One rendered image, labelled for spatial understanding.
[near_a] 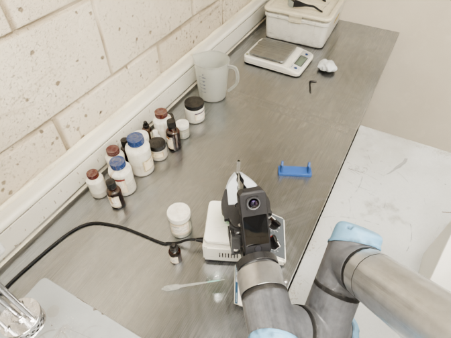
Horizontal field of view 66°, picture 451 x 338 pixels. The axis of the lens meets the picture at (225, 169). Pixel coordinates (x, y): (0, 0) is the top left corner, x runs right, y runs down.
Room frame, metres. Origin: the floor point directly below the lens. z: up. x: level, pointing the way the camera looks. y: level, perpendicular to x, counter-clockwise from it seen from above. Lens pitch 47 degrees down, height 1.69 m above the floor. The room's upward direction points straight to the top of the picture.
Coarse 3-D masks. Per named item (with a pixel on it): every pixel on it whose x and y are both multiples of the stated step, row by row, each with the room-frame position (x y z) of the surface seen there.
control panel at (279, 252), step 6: (270, 216) 0.52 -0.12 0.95; (276, 216) 0.53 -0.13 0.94; (282, 222) 0.52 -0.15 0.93; (282, 228) 0.50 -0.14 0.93; (270, 234) 0.47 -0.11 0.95; (276, 234) 0.47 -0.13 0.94; (282, 234) 0.48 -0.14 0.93; (282, 240) 0.46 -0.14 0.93; (282, 246) 0.44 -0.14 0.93; (276, 252) 0.42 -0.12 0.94; (282, 252) 0.43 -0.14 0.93
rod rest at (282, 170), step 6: (282, 162) 0.73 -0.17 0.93; (282, 168) 0.71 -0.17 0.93; (288, 168) 0.73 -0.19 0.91; (294, 168) 0.73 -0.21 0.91; (300, 168) 0.73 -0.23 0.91; (306, 168) 0.73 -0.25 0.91; (282, 174) 0.71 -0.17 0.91; (288, 174) 0.71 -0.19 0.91; (294, 174) 0.70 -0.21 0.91; (300, 174) 0.70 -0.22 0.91; (306, 174) 0.70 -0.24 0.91
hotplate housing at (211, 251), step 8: (200, 240) 0.46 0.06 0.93; (208, 248) 0.42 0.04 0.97; (216, 248) 0.42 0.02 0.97; (224, 248) 0.42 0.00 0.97; (208, 256) 0.42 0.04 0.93; (216, 256) 0.42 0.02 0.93; (224, 256) 0.42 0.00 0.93; (232, 256) 0.42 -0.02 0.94; (240, 256) 0.41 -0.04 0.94; (280, 264) 0.41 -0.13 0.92
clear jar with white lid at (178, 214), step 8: (168, 208) 0.53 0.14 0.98; (176, 208) 0.53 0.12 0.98; (184, 208) 0.53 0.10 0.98; (168, 216) 0.50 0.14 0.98; (176, 216) 0.50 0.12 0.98; (184, 216) 0.50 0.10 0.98; (168, 224) 0.50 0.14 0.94; (176, 224) 0.49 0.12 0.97; (184, 224) 0.49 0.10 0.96; (176, 232) 0.49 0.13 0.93; (184, 232) 0.49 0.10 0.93
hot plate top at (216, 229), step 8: (208, 208) 0.52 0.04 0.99; (216, 208) 0.52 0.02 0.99; (208, 216) 0.50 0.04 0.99; (216, 216) 0.50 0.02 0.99; (208, 224) 0.47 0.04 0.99; (216, 224) 0.47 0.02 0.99; (224, 224) 0.47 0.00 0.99; (208, 232) 0.45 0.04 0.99; (216, 232) 0.45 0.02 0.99; (224, 232) 0.45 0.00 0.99; (208, 240) 0.43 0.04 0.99; (216, 240) 0.43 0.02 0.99; (224, 240) 0.43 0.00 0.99
